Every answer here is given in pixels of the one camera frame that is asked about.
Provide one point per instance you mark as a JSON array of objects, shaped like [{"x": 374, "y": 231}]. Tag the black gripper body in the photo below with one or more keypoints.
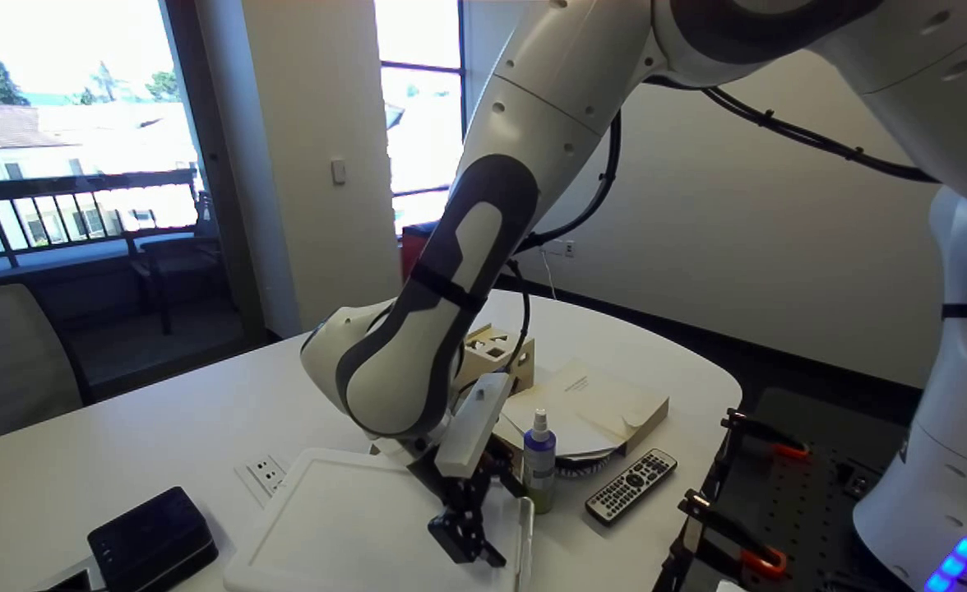
[{"x": 459, "y": 528}]

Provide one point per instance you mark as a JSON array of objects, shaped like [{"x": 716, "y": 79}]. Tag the white tote lid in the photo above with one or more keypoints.
[{"x": 359, "y": 525}]

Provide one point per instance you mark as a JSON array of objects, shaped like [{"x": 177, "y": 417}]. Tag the blue glue bottle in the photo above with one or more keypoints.
[{"x": 539, "y": 451}]

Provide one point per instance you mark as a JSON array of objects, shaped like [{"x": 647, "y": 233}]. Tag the cream book with red tabs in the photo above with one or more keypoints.
[{"x": 591, "y": 413}]

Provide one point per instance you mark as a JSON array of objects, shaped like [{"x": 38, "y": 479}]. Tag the white table socket plate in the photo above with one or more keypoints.
[{"x": 264, "y": 475}]

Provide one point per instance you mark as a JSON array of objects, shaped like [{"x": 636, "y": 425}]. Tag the grey remote control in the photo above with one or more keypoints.
[{"x": 631, "y": 488}]

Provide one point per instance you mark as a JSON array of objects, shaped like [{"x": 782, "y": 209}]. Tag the red bin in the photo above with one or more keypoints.
[{"x": 414, "y": 244}]

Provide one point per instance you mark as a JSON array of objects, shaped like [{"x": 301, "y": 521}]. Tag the black flat device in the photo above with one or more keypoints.
[{"x": 156, "y": 544}]

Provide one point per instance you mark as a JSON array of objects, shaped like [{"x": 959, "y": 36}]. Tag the black clamp with red tips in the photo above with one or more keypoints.
[{"x": 776, "y": 437}]

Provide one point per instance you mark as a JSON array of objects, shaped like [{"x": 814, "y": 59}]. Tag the black chair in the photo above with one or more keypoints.
[{"x": 177, "y": 269}]

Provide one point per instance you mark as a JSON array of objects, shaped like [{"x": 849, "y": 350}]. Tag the beige chair back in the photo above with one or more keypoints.
[{"x": 38, "y": 372}]

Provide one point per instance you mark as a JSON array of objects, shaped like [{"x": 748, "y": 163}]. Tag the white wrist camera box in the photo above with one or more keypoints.
[{"x": 471, "y": 425}]

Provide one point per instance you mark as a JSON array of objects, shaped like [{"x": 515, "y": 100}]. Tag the white wall switch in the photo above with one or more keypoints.
[{"x": 339, "y": 173}]

